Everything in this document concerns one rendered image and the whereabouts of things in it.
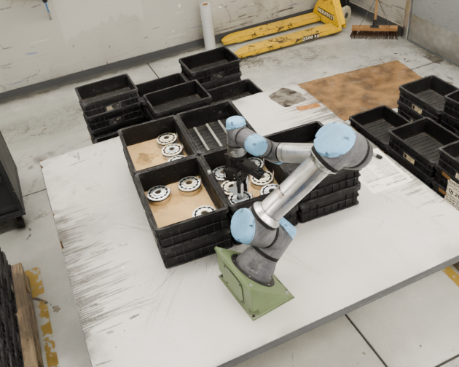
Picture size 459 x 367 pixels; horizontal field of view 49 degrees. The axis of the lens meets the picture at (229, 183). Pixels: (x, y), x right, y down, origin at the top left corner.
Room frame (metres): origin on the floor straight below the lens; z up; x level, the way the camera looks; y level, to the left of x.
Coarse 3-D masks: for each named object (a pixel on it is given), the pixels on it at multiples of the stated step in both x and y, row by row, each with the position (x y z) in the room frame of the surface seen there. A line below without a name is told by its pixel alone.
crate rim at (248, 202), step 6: (216, 150) 1.88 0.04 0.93; (222, 150) 1.88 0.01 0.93; (204, 156) 1.86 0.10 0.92; (204, 162) 1.80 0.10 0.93; (210, 168) 1.75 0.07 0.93; (282, 168) 1.69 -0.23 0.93; (210, 174) 1.71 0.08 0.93; (288, 174) 1.65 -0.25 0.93; (216, 180) 1.66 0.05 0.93; (222, 192) 1.58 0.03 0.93; (270, 192) 1.54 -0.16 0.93; (228, 198) 1.54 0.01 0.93; (252, 198) 1.52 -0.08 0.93; (258, 198) 1.51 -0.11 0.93; (264, 198) 1.52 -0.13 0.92; (228, 204) 1.50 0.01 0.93; (234, 204) 1.50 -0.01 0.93; (240, 204) 1.49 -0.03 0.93; (246, 204) 1.50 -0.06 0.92; (252, 204) 1.51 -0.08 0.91; (234, 210) 1.49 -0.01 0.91
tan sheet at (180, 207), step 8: (176, 184) 1.80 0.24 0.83; (176, 192) 1.74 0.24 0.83; (200, 192) 1.72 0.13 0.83; (176, 200) 1.68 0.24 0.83; (184, 200) 1.68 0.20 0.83; (192, 200) 1.67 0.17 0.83; (200, 200) 1.66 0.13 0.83; (208, 200) 1.66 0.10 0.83; (152, 208) 1.65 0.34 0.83; (160, 208) 1.64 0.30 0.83; (168, 208) 1.64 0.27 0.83; (176, 208) 1.63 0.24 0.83; (184, 208) 1.62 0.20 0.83; (192, 208) 1.62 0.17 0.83; (160, 216) 1.59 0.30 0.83; (168, 216) 1.59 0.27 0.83; (176, 216) 1.58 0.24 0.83; (184, 216) 1.57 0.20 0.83; (160, 224) 1.54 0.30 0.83; (168, 224) 1.54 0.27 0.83
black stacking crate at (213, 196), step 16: (192, 160) 1.84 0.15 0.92; (144, 176) 1.78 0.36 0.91; (160, 176) 1.80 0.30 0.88; (176, 176) 1.82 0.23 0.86; (208, 192) 1.72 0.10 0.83; (192, 224) 1.45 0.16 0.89; (208, 224) 1.46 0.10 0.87; (224, 224) 1.48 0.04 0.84; (160, 240) 1.41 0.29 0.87; (176, 240) 1.43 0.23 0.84
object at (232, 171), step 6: (228, 156) 1.64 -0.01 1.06; (228, 162) 1.64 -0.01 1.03; (234, 162) 1.63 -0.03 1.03; (228, 168) 1.63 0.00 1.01; (234, 168) 1.62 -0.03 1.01; (240, 168) 1.61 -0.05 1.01; (228, 174) 1.62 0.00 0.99; (234, 174) 1.60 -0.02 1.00; (240, 174) 1.59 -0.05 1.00; (246, 174) 1.63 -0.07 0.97; (228, 180) 1.61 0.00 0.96; (234, 180) 1.61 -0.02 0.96
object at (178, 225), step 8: (184, 160) 1.83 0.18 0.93; (200, 160) 1.82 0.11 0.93; (152, 168) 1.80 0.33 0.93; (160, 168) 1.80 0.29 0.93; (136, 176) 1.76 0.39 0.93; (208, 176) 1.70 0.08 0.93; (144, 192) 1.64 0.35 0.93; (216, 192) 1.58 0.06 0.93; (144, 200) 1.59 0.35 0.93; (224, 200) 1.53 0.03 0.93; (224, 208) 1.48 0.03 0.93; (152, 216) 1.50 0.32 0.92; (200, 216) 1.45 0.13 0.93; (208, 216) 1.46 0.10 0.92; (216, 216) 1.46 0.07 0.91; (152, 224) 1.45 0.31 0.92; (176, 224) 1.42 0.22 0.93; (184, 224) 1.43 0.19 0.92; (160, 232) 1.40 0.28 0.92
